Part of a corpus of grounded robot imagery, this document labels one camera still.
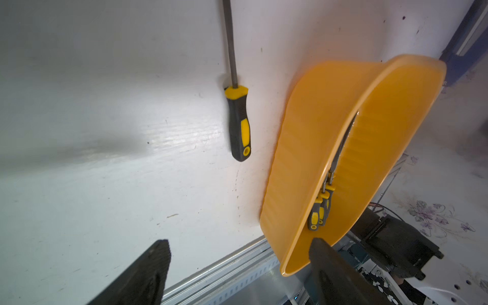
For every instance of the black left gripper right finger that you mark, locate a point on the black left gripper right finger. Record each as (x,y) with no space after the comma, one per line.
(337,282)

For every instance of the file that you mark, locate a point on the file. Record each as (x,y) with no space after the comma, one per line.
(236,96)

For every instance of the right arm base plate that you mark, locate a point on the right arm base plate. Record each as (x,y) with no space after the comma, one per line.
(395,245)

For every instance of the yellow plastic storage box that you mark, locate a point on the yellow plastic storage box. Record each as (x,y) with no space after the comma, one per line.
(391,100)

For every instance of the blue object by right wall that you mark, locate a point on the blue object by right wall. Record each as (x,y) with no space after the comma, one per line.
(468,45)

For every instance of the file tool moved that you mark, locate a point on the file tool moved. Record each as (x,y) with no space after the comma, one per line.
(316,216)
(327,193)
(335,161)

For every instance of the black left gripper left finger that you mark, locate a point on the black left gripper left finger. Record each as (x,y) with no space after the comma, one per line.
(143,282)

